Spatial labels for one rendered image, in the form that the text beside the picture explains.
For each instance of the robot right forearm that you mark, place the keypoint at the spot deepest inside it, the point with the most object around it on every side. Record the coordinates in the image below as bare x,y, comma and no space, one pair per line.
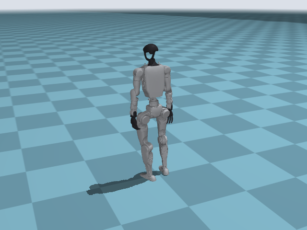
169,99

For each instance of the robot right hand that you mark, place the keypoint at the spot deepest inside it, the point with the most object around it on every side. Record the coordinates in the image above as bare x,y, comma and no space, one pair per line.
170,115

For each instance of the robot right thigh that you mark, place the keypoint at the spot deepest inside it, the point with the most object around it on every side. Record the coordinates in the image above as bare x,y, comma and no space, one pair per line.
161,124

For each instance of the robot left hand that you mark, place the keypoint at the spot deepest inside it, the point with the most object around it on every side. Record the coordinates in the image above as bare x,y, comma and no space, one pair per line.
133,121

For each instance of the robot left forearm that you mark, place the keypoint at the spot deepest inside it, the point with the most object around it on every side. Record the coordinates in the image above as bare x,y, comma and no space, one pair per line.
134,101

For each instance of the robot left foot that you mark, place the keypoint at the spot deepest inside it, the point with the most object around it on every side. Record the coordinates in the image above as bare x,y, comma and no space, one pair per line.
151,178

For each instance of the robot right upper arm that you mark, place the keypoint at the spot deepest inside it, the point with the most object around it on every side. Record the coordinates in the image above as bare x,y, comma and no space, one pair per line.
167,78

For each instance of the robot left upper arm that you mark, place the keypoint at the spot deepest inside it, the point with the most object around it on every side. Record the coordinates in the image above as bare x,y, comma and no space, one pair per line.
137,73

